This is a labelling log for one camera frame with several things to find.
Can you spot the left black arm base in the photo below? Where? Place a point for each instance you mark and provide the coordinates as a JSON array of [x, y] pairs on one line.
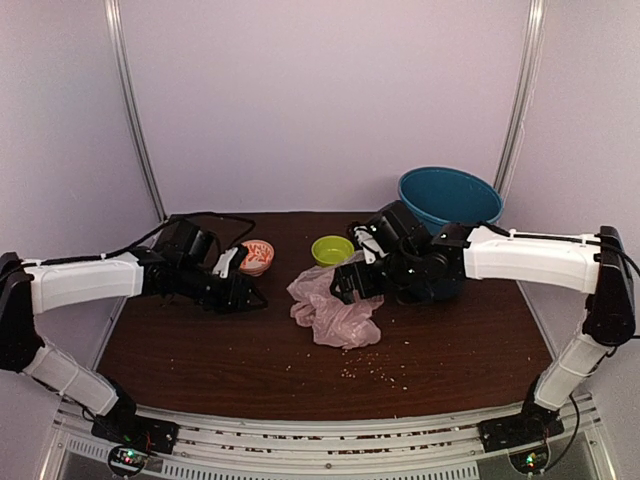
[[136, 441]]

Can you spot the aluminium frame post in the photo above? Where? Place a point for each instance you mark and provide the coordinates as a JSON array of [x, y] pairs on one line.
[[525, 86], [117, 36]]

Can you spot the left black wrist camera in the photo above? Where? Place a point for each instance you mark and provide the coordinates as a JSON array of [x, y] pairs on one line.
[[185, 244]]

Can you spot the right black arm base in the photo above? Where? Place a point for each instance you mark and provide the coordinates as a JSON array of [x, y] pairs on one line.
[[524, 439]]

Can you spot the aluminium front rail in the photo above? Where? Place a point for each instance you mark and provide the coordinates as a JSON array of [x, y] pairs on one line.
[[445, 446]]

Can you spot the pink plastic trash bag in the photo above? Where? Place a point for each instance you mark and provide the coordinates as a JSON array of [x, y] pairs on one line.
[[333, 323]]

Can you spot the right aluminium frame post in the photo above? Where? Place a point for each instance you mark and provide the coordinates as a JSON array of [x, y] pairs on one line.
[[525, 86]]

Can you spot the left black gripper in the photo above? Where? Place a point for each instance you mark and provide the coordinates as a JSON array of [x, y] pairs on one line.
[[236, 300]]

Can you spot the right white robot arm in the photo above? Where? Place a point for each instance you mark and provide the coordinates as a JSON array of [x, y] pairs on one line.
[[595, 265]]

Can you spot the red patterned white bowl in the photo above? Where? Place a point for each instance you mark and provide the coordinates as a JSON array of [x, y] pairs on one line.
[[259, 257]]

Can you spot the green plastic bowl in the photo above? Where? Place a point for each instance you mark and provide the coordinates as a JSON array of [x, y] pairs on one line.
[[331, 250]]

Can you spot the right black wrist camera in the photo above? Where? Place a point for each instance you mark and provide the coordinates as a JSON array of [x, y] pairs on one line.
[[392, 229]]

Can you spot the blue plastic trash bin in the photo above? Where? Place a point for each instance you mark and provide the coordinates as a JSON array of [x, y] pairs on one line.
[[440, 195]]

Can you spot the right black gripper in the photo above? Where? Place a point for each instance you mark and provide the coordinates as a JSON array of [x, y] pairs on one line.
[[342, 276]]

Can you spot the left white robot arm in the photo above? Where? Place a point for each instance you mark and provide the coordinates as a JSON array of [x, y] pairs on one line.
[[29, 289]]

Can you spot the left aluminium frame post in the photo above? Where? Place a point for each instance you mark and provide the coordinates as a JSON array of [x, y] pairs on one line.
[[117, 36]]

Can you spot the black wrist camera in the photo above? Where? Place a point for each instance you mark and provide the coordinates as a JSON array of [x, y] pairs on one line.
[[185, 244], [392, 229]]

